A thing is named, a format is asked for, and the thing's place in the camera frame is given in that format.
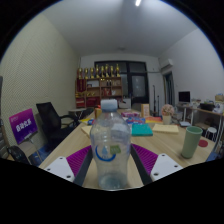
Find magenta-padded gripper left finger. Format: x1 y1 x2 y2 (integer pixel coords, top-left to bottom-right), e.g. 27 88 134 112
43 144 95 187

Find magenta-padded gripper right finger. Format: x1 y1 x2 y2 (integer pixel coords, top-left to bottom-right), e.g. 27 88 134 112
130 143 184 186

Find clear plastic water bottle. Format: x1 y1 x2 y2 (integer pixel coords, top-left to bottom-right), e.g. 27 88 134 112
89 98 132 191

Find green plastic cup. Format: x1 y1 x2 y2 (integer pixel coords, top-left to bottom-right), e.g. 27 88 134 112
180 125 204 160

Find pale yellow notebook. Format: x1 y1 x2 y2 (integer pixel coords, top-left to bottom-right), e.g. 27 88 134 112
152 123 180 135

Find teal notebook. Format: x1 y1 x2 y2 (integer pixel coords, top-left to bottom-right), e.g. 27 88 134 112
130 123 154 137

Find cream notebook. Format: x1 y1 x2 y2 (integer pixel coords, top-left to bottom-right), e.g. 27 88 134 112
81 124 94 136

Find black office chair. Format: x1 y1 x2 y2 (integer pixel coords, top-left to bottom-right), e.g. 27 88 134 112
35 101 81 148

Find orange book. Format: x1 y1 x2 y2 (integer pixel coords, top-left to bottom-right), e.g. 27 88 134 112
145 115 163 123

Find blue book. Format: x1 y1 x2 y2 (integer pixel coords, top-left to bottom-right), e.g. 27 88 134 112
126 117 147 125

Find purple sign board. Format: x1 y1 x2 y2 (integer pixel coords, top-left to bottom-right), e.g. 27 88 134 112
8 108 39 145

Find pink flowers in white pot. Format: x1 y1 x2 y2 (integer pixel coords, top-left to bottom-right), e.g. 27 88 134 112
161 103 176 126

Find small orange carton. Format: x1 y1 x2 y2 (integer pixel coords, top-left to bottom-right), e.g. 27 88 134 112
140 103 151 118

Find pink patterned box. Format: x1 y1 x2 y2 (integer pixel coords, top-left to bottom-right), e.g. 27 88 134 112
120 111 141 118

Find yellow gift box red ribbon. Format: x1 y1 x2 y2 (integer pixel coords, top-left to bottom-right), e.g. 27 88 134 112
94 106 103 120

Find black tripod stand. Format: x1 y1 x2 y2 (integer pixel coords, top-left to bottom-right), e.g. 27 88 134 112
151 84 161 114

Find long wooden side desk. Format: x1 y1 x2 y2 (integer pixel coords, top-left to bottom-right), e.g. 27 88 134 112
176 101 224 148

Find black computer monitor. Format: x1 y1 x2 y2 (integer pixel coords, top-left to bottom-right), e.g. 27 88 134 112
178 90 191 104

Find black device on desk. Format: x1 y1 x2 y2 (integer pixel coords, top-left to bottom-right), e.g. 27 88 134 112
199 102 216 112

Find wooden shelf unit with trophies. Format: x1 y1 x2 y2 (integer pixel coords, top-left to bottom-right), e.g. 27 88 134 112
75 63 124 109

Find black-framed glass door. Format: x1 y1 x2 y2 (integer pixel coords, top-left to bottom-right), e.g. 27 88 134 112
94 60 150 108

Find white wall air conditioner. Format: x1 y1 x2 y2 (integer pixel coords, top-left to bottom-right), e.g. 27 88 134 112
159 58 175 70

